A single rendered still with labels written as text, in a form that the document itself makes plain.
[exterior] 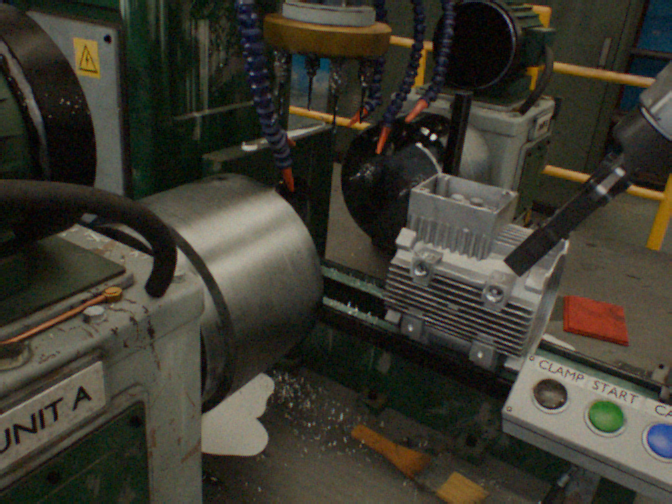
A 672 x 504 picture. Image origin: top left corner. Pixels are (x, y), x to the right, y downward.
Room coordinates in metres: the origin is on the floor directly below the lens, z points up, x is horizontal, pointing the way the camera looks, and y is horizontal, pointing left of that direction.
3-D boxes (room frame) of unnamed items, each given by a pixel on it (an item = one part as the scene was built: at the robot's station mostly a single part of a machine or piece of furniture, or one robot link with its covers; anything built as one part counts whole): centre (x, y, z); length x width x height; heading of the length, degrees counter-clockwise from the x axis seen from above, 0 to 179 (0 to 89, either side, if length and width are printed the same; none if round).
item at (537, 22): (1.45, -0.33, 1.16); 0.33 x 0.26 x 0.42; 150
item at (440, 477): (0.65, -0.13, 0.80); 0.21 x 0.05 x 0.01; 55
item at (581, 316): (1.10, -0.53, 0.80); 0.15 x 0.12 x 0.01; 164
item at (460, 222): (0.81, -0.17, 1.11); 0.12 x 0.11 x 0.07; 61
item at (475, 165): (1.20, -0.15, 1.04); 0.41 x 0.25 x 0.25; 150
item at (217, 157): (0.99, 0.15, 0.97); 0.30 x 0.11 x 0.34; 150
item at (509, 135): (1.43, -0.29, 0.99); 0.35 x 0.31 x 0.37; 150
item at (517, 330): (0.79, -0.20, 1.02); 0.20 x 0.19 x 0.19; 61
